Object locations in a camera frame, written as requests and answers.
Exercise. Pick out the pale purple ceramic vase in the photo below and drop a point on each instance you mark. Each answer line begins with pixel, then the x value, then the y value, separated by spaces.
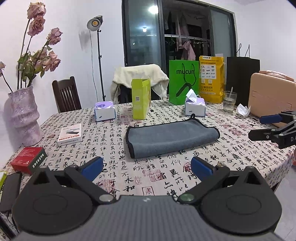
pixel 23 115

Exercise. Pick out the grey towel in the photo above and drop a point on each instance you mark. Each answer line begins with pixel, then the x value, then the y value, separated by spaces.
pixel 171 136

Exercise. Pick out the yellow paper bag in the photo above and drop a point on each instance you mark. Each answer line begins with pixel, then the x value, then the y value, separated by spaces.
pixel 211 78

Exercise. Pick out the drinking glass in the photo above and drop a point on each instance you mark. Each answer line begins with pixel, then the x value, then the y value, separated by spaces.
pixel 229 104

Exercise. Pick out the tissue pack with pulled tissue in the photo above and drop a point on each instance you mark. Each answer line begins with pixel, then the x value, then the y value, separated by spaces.
pixel 195 106

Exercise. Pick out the dark framed glass door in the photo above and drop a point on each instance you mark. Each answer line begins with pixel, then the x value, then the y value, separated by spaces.
pixel 143 34

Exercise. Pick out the cream garment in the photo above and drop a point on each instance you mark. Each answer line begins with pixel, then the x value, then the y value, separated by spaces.
pixel 138 71

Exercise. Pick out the black phone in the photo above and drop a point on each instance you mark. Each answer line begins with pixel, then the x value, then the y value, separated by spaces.
pixel 10 192

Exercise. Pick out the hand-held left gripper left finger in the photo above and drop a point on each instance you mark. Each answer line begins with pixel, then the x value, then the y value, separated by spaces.
pixel 93 165

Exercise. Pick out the crumpled white paper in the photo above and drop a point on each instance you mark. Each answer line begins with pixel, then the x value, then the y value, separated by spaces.
pixel 242 110

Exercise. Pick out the hanging clothes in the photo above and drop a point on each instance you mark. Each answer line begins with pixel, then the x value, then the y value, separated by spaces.
pixel 187 49

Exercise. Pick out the green shopping bag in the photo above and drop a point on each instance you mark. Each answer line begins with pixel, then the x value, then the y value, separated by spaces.
pixel 182 78

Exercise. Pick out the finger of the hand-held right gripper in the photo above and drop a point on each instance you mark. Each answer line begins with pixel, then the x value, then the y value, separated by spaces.
pixel 261 135
pixel 269 119

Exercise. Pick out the red box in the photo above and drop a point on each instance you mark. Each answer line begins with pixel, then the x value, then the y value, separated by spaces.
pixel 27 160

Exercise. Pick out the dark wooden chair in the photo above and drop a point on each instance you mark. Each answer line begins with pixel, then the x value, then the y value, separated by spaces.
pixel 67 95

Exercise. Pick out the studio light on stand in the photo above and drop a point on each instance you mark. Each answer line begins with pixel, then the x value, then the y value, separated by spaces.
pixel 94 23

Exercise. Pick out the black paper bag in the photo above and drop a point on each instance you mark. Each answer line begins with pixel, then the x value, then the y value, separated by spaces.
pixel 241 78

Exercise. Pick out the small white box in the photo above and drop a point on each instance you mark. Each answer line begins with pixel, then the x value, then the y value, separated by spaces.
pixel 69 134

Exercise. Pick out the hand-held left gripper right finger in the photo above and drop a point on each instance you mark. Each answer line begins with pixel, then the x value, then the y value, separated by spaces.
pixel 201 168

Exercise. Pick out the dried pink roses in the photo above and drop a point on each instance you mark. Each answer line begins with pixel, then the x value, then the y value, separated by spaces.
pixel 34 25

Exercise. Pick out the lime green carton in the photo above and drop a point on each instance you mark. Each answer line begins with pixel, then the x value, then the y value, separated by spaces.
pixel 140 102

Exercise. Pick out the purple tissue pack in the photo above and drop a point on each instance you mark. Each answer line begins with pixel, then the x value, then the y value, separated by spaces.
pixel 104 112

